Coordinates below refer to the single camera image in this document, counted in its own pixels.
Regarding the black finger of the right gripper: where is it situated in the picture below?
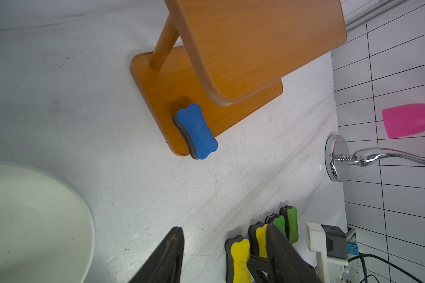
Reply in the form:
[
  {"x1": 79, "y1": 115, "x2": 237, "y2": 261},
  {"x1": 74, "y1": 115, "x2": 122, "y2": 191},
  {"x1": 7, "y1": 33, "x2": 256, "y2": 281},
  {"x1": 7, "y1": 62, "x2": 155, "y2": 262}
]
[{"x1": 247, "y1": 255, "x2": 272, "y2": 283}]

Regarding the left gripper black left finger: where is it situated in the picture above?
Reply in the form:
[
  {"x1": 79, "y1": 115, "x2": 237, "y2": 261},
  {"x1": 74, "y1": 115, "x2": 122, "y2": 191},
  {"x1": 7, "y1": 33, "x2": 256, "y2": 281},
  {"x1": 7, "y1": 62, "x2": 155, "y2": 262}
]
[{"x1": 129, "y1": 226, "x2": 185, "y2": 283}]

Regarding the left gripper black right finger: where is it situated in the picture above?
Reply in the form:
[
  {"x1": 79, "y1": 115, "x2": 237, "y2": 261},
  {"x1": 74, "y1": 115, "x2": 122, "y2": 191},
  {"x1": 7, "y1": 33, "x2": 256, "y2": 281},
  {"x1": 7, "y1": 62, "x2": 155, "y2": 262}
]
[{"x1": 266, "y1": 224, "x2": 321, "y2": 283}]

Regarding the yellow bottom eraser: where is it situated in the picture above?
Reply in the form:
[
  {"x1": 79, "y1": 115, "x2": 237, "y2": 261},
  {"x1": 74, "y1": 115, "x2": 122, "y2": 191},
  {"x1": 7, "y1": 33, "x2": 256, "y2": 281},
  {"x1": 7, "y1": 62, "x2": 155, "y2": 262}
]
[
  {"x1": 225, "y1": 235, "x2": 252, "y2": 283},
  {"x1": 248, "y1": 222, "x2": 268, "y2": 259}
]

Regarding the green bottom eraser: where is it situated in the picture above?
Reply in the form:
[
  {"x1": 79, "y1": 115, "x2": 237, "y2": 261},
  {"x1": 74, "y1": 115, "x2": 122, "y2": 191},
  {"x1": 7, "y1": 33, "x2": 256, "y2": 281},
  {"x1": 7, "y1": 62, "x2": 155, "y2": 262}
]
[
  {"x1": 279, "y1": 205, "x2": 299, "y2": 244},
  {"x1": 265, "y1": 213, "x2": 286, "y2": 236}
]

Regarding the blue bottom eraser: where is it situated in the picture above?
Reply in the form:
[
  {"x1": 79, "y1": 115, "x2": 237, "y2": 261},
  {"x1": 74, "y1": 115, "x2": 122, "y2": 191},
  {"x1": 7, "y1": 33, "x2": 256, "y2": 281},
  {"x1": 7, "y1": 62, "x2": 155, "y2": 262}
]
[{"x1": 173, "y1": 103, "x2": 218, "y2": 160}]

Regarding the orange two-tier shelf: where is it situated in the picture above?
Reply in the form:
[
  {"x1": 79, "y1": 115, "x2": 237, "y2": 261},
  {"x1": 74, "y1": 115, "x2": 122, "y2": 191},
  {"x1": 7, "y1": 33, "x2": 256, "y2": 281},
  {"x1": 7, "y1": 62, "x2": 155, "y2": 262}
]
[{"x1": 131, "y1": 1, "x2": 347, "y2": 156}]

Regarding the chrome cup tree stand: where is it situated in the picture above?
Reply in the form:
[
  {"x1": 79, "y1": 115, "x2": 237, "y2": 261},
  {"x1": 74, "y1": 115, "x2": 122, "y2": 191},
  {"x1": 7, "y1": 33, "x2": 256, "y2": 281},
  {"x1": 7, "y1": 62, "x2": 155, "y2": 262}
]
[{"x1": 325, "y1": 134, "x2": 425, "y2": 182}]

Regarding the white upturned bowl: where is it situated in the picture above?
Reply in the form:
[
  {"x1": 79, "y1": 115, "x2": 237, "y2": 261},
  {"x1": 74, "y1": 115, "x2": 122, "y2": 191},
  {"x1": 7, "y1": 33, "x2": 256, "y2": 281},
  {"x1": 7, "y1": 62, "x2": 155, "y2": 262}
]
[{"x1": 0, "y1": 162, "x2": 96, "y2": 283}]

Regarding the pink disc middle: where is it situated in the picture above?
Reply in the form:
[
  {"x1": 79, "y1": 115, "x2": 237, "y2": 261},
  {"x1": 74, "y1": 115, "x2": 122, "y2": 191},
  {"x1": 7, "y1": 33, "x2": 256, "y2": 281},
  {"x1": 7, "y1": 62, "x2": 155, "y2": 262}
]
[{"x1": 382, "y1": 103, "x2": 425, "y2": 139}]

